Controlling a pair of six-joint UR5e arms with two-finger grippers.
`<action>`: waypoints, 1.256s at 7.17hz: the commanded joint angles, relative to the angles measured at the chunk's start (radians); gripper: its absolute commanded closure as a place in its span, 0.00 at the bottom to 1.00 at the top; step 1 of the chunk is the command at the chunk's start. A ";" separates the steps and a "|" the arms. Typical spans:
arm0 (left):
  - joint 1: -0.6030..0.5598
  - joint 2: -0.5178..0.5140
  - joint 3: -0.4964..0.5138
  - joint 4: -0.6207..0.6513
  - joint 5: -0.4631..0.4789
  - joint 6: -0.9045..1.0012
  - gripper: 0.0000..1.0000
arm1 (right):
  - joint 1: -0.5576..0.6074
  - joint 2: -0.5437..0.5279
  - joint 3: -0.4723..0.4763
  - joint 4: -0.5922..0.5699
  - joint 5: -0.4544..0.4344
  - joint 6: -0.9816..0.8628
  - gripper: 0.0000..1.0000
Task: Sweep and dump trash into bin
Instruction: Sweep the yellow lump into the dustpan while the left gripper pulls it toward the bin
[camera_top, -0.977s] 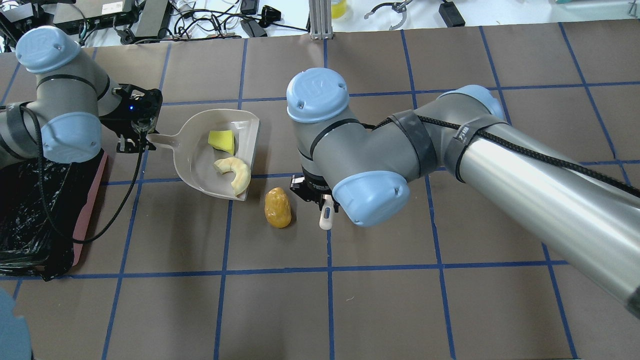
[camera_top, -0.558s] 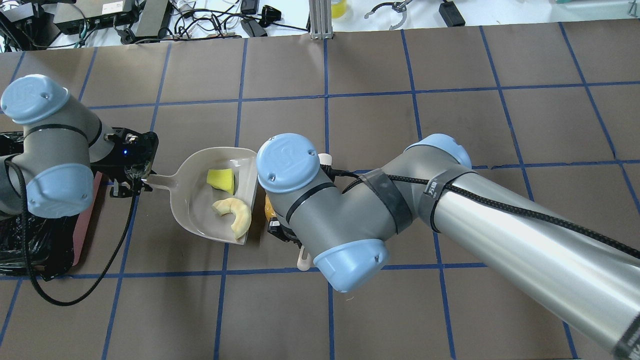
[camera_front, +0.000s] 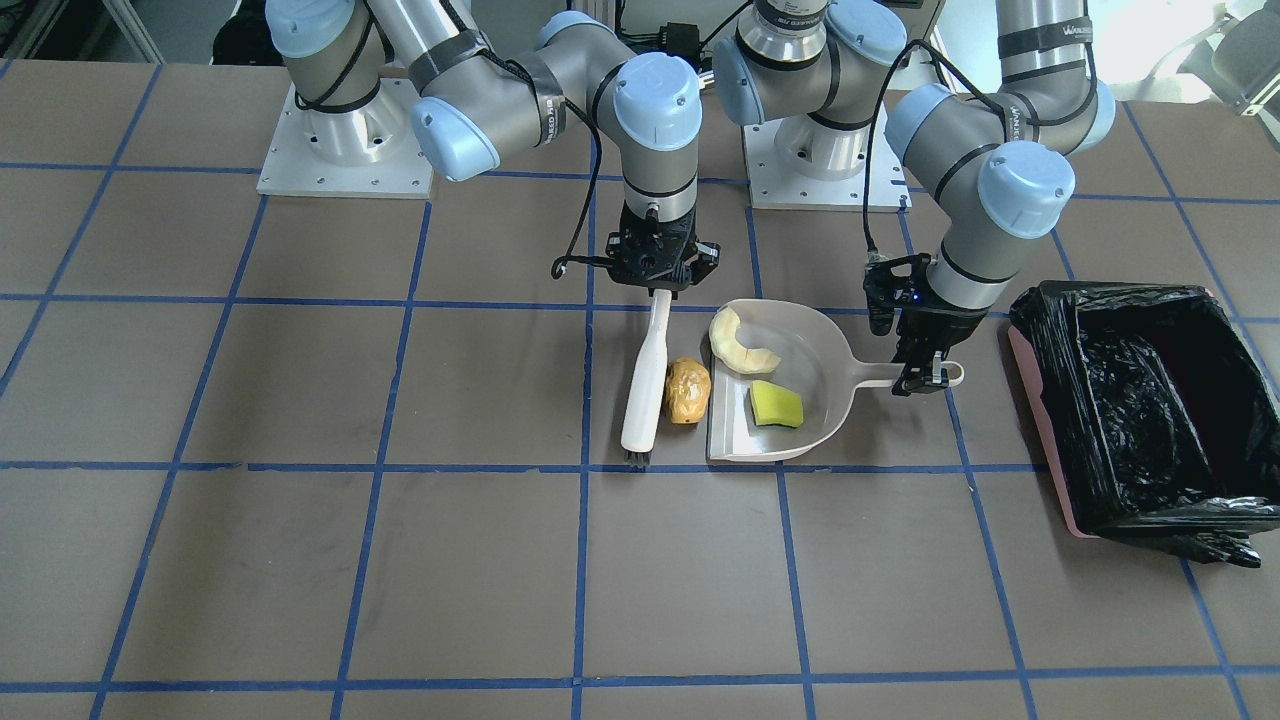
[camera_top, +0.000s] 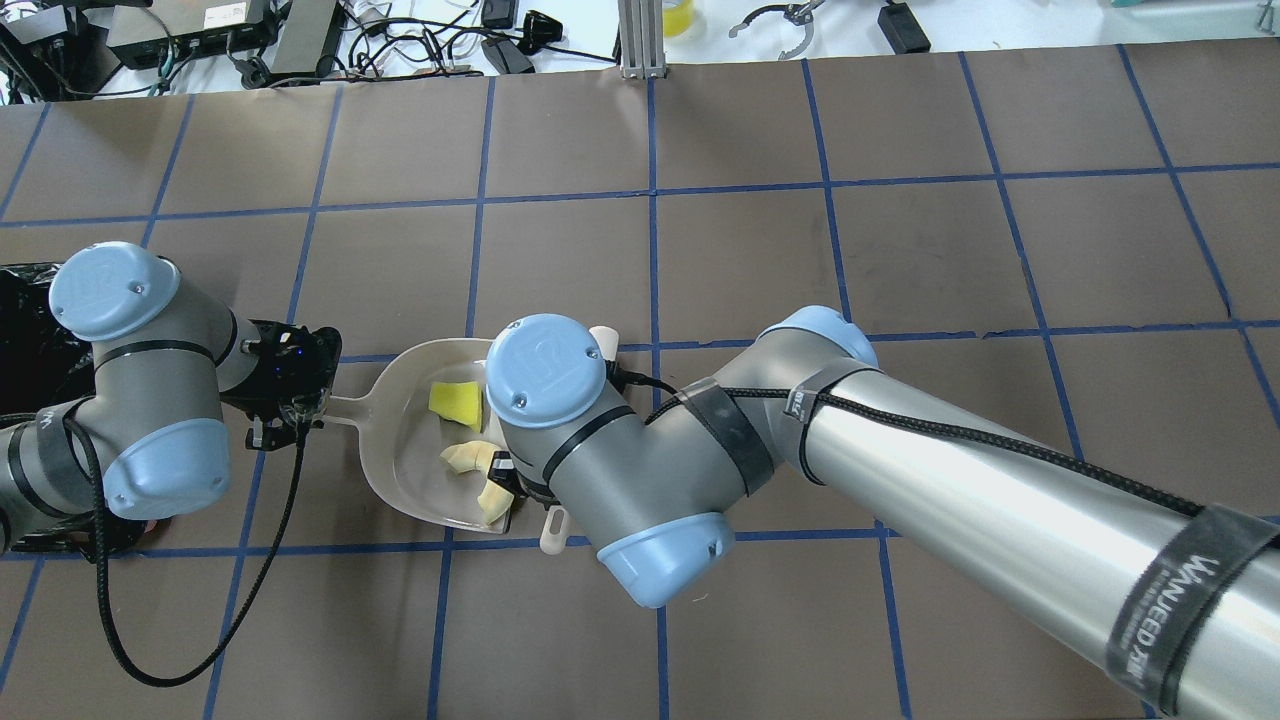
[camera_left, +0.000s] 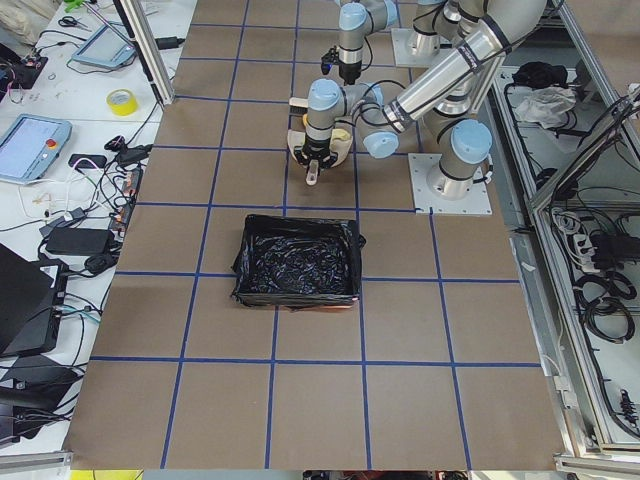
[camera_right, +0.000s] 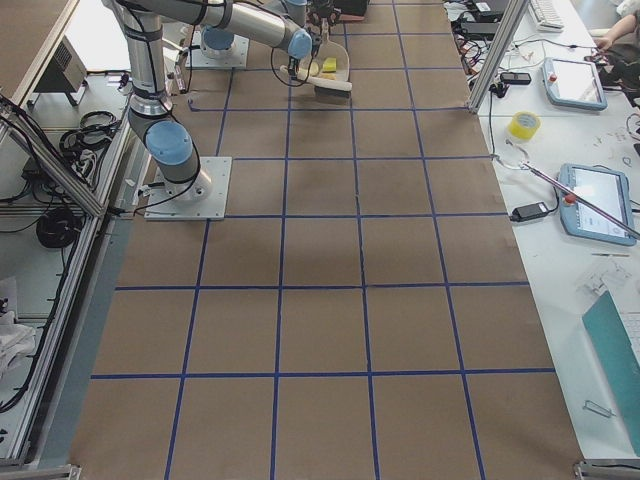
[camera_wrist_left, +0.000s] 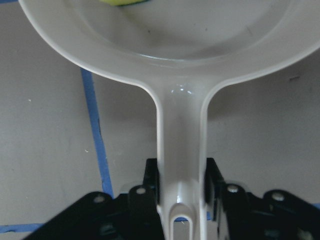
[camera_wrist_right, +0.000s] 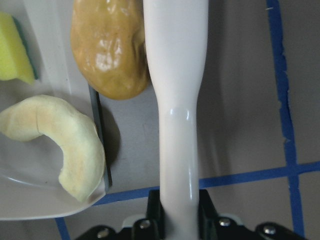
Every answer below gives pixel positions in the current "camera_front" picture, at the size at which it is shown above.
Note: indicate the pink bin with black bag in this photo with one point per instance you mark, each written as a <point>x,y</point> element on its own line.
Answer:
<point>1159,428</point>

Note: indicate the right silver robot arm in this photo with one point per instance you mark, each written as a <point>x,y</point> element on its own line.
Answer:
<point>475,109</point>

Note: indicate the brown potato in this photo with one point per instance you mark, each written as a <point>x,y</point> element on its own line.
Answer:
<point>687,391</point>

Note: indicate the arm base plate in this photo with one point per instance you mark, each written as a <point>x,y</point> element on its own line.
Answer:
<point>367,153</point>
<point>800,180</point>

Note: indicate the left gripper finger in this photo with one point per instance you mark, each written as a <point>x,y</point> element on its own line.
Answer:
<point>923,371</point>

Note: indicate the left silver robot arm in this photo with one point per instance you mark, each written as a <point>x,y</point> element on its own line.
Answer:
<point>997,164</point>

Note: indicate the beige hand brush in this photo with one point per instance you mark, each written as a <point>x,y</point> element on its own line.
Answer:
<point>642,411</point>

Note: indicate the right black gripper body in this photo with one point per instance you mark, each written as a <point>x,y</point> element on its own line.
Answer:
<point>704,262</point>

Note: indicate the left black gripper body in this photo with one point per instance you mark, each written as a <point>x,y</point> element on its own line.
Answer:
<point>937,322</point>

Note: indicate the beige plastic dustpan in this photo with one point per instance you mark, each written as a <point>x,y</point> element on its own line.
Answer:
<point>816,363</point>

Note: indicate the yellow sponge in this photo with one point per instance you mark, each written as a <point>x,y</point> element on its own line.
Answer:
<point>775,406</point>

